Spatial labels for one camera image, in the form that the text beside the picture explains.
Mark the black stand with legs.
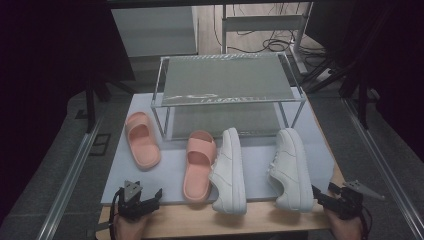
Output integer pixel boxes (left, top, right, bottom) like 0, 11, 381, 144
84, 73, 135, 134
299, 49, 371, 131

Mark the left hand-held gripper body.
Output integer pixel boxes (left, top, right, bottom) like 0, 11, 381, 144
116, 179, 152, 222

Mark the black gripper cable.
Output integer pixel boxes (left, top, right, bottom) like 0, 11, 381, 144
110, 187, 124, 240
361, 204, 374, 240

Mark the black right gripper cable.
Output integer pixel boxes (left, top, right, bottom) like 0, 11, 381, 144
361, 204, 374, 240

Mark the person's right hand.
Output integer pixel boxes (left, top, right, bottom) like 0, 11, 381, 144
324, 208, 365, 240

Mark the person's left hand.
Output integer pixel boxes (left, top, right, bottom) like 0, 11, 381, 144
113, 213, 152, 240

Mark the black floor cable bundle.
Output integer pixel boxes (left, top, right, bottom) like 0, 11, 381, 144
213, 3, 329, 63

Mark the pink rubber slipper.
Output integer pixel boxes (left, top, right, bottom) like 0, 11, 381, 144
124, 111, 162, 172
182, 129, 218, 204

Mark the pale grey table mat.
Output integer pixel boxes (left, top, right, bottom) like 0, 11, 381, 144
100, 87, 335, 206

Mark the white leather sneaker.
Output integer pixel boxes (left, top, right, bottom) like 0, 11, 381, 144
208, 127, 248, 215
267, 127, 315, 213

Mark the two-tier metal shoe rack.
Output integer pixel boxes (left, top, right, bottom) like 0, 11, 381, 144
150, 51, 307, 142

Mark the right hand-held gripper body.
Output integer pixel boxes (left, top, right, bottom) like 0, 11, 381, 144
324, 179, 386, 221

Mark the aluminium floor rail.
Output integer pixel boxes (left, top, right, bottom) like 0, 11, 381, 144
343, 98, 424, 240
35, 116, 104, 240

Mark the white metal stand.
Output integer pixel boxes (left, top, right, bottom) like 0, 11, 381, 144
220, 2, 315, 75

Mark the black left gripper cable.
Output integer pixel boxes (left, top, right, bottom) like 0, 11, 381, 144
110, 187, 124, 240

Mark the white cabinet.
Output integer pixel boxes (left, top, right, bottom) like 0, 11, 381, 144
110, 6, 199, 58

